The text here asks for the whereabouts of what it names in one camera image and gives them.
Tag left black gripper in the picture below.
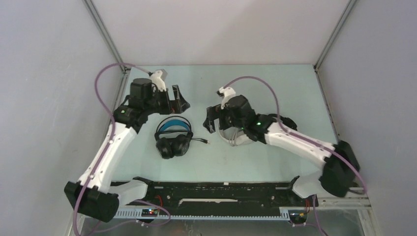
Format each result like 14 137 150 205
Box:
144 85 189 116

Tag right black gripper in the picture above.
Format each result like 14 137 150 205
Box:
203 104 245 134

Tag white headphones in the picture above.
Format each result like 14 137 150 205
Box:
218 127 254 147

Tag black blue headphones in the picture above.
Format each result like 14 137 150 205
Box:
154 116 193 159

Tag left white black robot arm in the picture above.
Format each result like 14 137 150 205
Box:
64 78 190 222

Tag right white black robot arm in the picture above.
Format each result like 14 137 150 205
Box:
203 95 360 206

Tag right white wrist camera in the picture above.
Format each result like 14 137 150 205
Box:
217 87 236 110

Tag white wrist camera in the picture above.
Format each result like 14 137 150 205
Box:
217 87 236 110
149 69 168 91

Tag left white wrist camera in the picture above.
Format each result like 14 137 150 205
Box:
149 69 168 91

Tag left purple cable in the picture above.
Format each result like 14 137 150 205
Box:
72 62 172 236

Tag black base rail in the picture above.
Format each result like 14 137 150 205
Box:
125 181 319 218

